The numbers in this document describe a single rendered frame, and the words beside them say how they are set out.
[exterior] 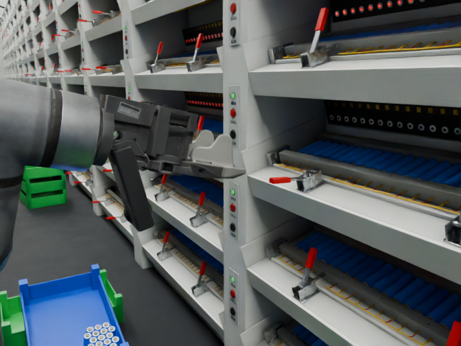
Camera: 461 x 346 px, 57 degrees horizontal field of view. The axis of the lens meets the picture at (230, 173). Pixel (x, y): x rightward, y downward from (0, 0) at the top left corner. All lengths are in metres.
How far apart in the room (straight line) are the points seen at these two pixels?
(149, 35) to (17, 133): 1.04
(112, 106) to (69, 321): 0.80
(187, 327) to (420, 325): 0.73
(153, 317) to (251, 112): 0.72
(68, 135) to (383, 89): 0.38
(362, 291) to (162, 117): 0.43
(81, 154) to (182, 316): 0.88
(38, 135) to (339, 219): 0.42
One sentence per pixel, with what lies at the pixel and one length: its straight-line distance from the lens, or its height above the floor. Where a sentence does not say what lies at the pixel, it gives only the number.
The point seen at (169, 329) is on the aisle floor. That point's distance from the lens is 1.25.
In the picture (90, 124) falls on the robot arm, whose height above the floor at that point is 0.62.
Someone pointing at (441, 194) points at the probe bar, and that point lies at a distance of 0.61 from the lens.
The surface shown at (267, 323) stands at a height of 0.15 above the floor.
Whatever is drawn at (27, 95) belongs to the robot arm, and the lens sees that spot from 0.49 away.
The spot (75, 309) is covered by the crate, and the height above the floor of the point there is 0.07.
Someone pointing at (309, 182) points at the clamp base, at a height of 0.51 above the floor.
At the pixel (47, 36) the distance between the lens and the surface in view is 3.53.
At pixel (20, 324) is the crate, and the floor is 0.00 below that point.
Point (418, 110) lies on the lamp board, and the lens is 0.74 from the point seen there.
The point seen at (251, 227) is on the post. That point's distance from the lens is 0.87.
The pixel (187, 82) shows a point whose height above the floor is 0.66.
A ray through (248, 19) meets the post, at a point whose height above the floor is 0.78.
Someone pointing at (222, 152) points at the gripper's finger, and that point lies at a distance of 0.57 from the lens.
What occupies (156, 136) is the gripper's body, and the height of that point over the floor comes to 0.60.
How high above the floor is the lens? 0.67
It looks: 13 degrees down
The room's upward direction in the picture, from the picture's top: straight up
